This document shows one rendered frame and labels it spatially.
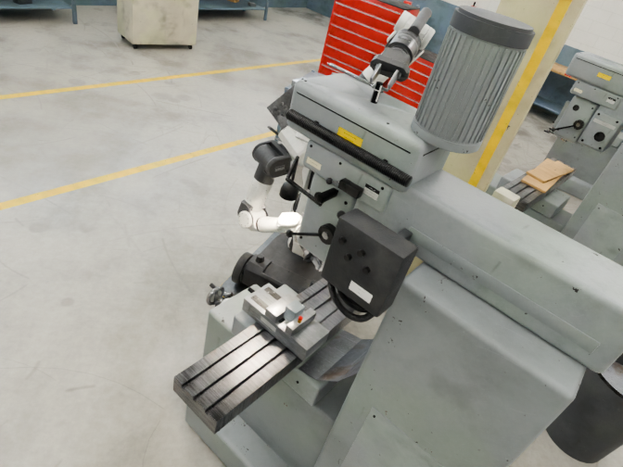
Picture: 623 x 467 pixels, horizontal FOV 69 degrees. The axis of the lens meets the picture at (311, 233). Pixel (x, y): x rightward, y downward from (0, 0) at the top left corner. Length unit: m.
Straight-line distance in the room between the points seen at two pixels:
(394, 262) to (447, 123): 0.39
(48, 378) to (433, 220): 2.25
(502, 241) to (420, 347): 0.38
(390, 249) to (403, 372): 0.50
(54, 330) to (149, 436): 0.91
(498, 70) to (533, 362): 0.72
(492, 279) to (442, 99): 0.49
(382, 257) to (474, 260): 0.30
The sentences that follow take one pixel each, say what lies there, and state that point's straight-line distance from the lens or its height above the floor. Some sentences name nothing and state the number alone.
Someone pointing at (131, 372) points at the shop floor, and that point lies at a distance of 2.88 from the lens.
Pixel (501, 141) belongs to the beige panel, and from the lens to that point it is 3.16.
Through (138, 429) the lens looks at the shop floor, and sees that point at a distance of 2.70.
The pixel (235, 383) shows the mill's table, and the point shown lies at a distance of 1.75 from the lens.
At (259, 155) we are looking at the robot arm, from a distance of 1.99.
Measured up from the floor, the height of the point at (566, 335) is 1.62.
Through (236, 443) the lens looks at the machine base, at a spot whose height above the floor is 0.20.
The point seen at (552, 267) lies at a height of 1.76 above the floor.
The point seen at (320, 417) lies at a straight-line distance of 2.01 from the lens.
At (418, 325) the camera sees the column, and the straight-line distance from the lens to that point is 1.35.
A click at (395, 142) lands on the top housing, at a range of 1.29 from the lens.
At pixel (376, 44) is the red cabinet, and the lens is 6.81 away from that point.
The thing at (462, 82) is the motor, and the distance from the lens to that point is 1.23.
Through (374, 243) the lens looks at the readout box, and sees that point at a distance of 1.12.
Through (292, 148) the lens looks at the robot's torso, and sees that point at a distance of 1.93.
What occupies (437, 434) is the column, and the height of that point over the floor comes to 1.15.
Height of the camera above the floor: 2.34
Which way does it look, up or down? 35 degrees down
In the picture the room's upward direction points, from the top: 16 degrees clockwise
